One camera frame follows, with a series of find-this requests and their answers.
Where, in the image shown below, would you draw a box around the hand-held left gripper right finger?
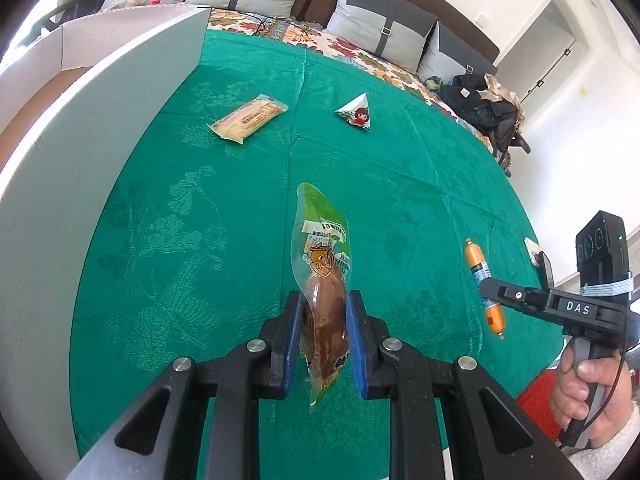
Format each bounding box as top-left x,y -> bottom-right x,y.
345,290 -> 601,480

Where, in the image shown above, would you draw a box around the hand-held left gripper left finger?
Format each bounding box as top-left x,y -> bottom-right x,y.
65,290 -> 306,480

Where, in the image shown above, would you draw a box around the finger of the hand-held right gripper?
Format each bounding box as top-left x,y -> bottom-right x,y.
477,277 -> 555,318
524,237 -> 556,290

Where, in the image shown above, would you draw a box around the brown meat snack packet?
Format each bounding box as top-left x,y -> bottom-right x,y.
290,182 -> 353,413

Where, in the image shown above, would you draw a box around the orange sausage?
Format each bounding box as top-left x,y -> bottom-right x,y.
465,238 -> 507,338

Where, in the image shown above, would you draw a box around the white cardboard box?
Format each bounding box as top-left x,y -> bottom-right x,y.
0,4 -> 211,480

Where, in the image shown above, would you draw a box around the person's right forearm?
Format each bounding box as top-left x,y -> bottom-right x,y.
565,402 -> 640,480

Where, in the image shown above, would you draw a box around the person's right hand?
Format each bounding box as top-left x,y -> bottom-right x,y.
550,342 -> 636,450

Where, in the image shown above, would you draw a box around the black jacket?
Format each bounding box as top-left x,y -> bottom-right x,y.
437,74 -> 531,161

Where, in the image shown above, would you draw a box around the beige cloth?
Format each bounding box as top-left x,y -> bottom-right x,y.
477,74 -> 523,111

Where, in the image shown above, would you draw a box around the white door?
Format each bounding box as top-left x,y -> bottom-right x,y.
522,0 -> 583,103

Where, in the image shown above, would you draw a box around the beige bread packet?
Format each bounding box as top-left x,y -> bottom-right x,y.
207,95 -> 288,145

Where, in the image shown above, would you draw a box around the white triangular snack packet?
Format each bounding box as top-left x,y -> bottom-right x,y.
334,92 -> 373,133

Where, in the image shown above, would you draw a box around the black cable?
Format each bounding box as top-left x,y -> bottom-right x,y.
240,12 -> 311,36

